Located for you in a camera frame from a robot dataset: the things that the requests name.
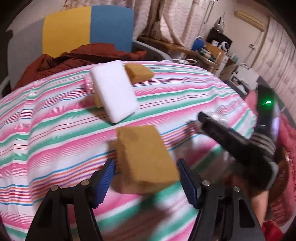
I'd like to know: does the blue round container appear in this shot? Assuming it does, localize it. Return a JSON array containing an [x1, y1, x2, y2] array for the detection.
[[192, 36, 206, 51]]

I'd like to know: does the pink patterned curtain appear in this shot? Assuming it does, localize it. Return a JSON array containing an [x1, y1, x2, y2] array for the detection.
[[62, 0, 210, 48]]

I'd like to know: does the grey yellow blue headboard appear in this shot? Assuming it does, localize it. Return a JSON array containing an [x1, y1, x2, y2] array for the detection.
[[8, 6, 134, 87]]

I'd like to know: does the cluttered wooden desk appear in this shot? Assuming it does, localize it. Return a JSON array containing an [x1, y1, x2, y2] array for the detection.
[[138, 36, 225, 75]]

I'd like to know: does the yellow sponge block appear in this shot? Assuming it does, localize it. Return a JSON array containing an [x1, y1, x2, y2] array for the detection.
[[111, 125, 180, 194]]

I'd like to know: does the right window curtain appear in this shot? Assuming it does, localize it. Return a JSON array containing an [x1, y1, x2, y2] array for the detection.
[[252, 17, 295, 118]]

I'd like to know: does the white foam sponge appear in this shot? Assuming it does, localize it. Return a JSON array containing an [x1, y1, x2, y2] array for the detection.
[[90, 60, 138, 123]]

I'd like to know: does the striped pink green bedsheet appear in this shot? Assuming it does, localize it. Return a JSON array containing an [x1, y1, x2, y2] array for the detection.
[[1, 61, 256, 240]]

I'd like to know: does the wall air conditioner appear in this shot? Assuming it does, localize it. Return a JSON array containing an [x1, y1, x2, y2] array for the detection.
[[234, 11, 265, 32]]

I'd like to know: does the person's right hand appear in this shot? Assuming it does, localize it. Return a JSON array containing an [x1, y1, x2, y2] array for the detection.
[[232, 175, 269, 226]]

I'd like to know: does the dark red jacket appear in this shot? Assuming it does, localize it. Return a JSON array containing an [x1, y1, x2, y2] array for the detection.
[[14, 43, 147, 90]]

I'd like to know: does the pink hair roller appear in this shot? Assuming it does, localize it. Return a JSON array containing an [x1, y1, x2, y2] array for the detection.
[[84, 75, 93, 92]]

